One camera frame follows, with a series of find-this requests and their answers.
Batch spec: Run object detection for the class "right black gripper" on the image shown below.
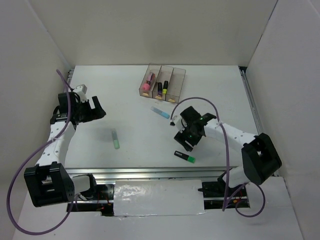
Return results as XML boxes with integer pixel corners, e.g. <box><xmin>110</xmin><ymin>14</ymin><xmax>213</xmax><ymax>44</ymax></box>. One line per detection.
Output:
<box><xmin>174</xmin><ymin>123</ymin><xmax>202</xmax><ymax>152</ymax></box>

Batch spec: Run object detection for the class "black green highlighter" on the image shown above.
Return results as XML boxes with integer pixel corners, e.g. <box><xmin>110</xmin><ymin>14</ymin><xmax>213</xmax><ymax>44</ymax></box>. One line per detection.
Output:
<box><xmin>174</xmin><ymin>150</ymin><xmax>196</xmax><ymax>164</ymax></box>

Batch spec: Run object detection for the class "clear green highlighter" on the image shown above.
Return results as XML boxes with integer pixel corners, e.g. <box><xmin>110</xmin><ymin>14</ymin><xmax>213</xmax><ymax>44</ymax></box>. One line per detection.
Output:
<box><xmin>111</xmin><ymin>129</ymin><xmax>120</xmax><ymax>150</ymax></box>

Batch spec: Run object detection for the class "black yellow highlighter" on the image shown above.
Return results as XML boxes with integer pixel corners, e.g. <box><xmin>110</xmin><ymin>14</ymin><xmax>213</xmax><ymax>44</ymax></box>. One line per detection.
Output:
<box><xmin>162</xmin><ymin>80</ymin><xmax>169</xmax><ymax>95</ymax></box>

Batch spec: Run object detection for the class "black purple highlighter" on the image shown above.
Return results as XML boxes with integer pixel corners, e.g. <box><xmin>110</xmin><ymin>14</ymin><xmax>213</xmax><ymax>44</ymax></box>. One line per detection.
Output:
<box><xmin>155</xmin><ymin>82</ymin><xmax>163</xmax><ymax>100</ymax></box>

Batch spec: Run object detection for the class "pink cap pen bundle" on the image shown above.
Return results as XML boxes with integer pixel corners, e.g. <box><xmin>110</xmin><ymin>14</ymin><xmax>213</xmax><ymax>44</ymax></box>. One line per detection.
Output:
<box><xmin>142</xmin><ymin>72</ymin><xmax>156</xmax><ymax>91</ymax></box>

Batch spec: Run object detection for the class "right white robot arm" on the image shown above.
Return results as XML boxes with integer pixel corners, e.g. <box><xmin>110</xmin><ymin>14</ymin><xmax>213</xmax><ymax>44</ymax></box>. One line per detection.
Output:
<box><xmin>170</xmin><ymin>106</ymin><xmax>282</xmax><ymax>196</ymax></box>

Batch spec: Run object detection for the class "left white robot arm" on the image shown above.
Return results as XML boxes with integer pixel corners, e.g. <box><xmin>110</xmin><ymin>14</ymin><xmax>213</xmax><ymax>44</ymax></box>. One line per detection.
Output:
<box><xmin>24</xmin><ymin>91</ymin><xmax>106</xmax><ymax>207</ymax></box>

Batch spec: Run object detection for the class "clear blue highlighter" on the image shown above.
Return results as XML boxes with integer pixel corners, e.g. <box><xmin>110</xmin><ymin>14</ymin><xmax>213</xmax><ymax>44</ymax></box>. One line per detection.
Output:
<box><xmin>150</xmin><ymin>106</ymin><xmax>170</xmax><ymax>119</ymax></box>

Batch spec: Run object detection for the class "clear right organizer bin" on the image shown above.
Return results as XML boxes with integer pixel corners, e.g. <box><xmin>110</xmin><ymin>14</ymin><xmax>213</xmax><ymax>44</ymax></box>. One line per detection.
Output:
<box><xmin>165</xmin><ymin>67</ymin><xmax>186</xmax><ymax>104</ymax></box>

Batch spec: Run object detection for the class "clear organizer bin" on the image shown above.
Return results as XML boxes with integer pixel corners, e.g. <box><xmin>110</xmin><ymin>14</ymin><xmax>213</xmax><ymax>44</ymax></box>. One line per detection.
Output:
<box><xmin>152</xmin><ymin>65</ymin><xmax>174</xmax><ymax>101</ymax></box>
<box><xmin>139</xmin><ymin>63</ymin><xmax>162</xmax><ymax>98</ymax></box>
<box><xmin>165</xmin><ymin>67</ymin><xmax>186</xmax><ymax>104</ymax></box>

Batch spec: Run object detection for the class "clear middle organizer bin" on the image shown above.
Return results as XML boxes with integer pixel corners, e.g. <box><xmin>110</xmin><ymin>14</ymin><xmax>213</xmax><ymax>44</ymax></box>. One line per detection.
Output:
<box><xmin>152</xmin><ymin>65</ymin><xmax>174</xmax><ymax>101</ymax></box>

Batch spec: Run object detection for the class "white foil cover plate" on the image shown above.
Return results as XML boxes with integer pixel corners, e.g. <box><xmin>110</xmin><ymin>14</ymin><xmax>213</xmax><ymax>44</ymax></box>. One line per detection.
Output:
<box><xmin>113</xmin><ymin>179</ymin><xmax>205</xmax><ymax>217</ymax></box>

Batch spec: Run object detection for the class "clear left organizer bin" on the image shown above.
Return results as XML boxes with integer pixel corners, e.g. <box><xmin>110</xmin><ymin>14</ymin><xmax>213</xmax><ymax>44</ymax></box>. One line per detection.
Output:
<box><xmin>139</xmin><ymin>63</ymin><xmax>162</xmax><ymax>98</ymax></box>

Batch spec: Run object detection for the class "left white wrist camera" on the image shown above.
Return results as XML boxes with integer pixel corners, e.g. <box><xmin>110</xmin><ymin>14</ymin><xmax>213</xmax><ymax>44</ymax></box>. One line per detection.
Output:
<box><xmin>73</xmin><ymin>84</ymin><xmax>87</xmax><ymax>102</ymax></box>

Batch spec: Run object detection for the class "aluminium front rail frame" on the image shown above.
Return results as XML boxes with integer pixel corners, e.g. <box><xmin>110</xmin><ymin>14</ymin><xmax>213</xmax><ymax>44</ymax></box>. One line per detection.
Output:
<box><xmin>66</xmin><ymin>167</ymin><xmax>225</xmax><ymax>182</ymax></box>

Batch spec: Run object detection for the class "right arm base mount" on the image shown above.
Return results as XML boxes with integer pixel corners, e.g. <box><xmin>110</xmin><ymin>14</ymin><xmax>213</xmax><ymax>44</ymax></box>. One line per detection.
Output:
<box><xmin>198</xmin><ymin>177</ymin><xmax>249</xmax><ymax>210</ymax></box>

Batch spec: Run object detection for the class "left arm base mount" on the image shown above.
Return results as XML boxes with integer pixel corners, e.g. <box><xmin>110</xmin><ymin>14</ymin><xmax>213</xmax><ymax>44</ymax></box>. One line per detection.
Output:
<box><xmin>71</xmin><ymin>184</ymin><xmax>115</xmax><ymax>217</ymax></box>

